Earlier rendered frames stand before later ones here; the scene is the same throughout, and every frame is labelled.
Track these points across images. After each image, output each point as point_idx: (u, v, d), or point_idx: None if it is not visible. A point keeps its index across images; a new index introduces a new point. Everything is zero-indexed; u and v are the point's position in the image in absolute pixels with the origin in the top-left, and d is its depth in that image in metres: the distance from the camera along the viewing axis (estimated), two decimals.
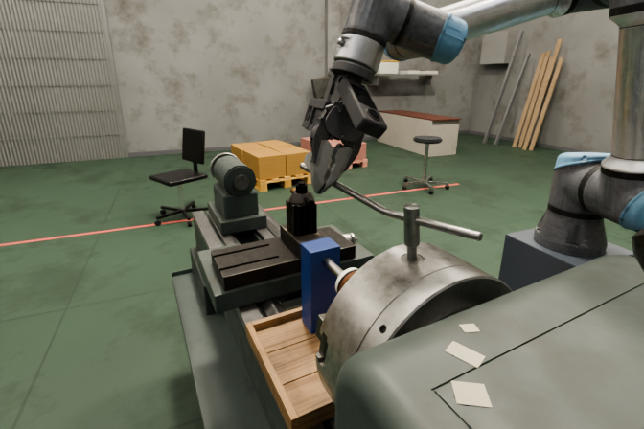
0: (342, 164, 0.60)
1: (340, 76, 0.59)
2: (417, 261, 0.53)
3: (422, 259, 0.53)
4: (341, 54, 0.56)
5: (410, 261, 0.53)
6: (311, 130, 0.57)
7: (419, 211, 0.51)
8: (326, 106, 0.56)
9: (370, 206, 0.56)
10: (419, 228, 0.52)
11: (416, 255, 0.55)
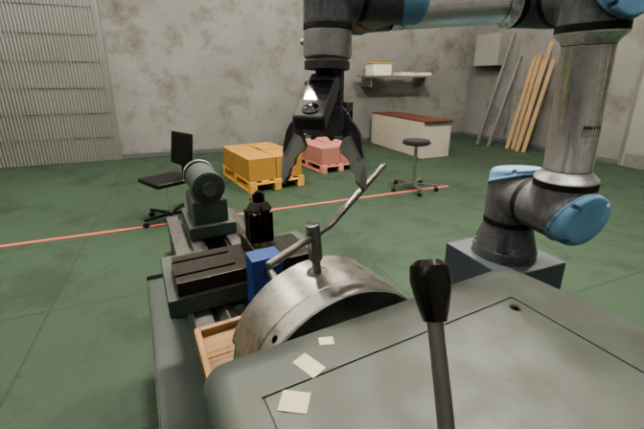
0: (354, 153, 0.56)
1: None
2: (311, 275, 0.57)
3: (314, 277, 0.57)
4: (303, 54, 0.56)
5: (311, 271, 0.58)
6: (292, 123, 0.59)
7: (312, 232, 0.54)
8: None
9: (335, 214, 0.61)
10: (311, 246, 0.55)
11: (323, 274, 0.57)
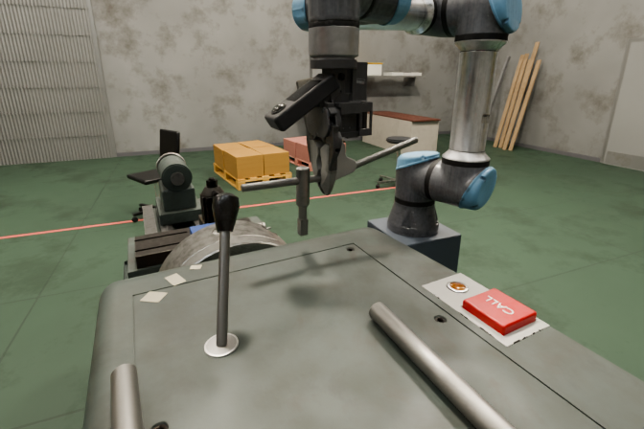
0: (325, 163, 0.56)
1: None
2: (216, 233, 0.73)
3: (217, 234, 0.72)
4: None
5: (217, 230, 0.73)
6: None
7: (299, 174, 0.56)
8: None
9: None
10: (297, 190, 0.57)
11: None
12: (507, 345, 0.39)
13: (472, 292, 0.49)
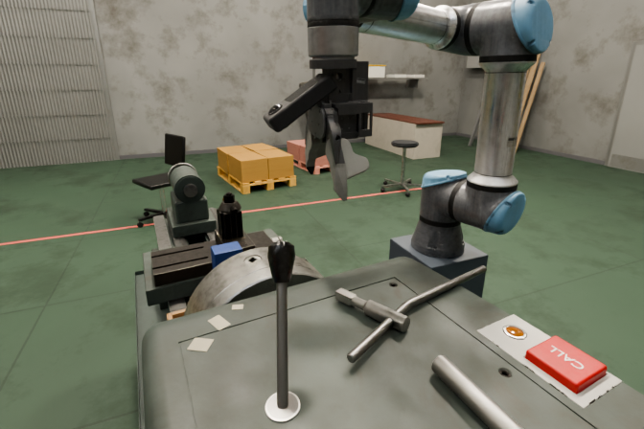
0: (332, 159, 0.53)
1: None
2: (247, 261, 0.71)
3: (249, 263, 0.70)
4: None
5: (248, 259, 0.72)
6: None
7: (397, 329, 0.48)
8: None
9: (420, 295, 0.54)
10: (379, 320, 0.49)
11: (257, 260, 0.71)
12: (584, 406, 0.37)
13: (532, 339, 0.47)
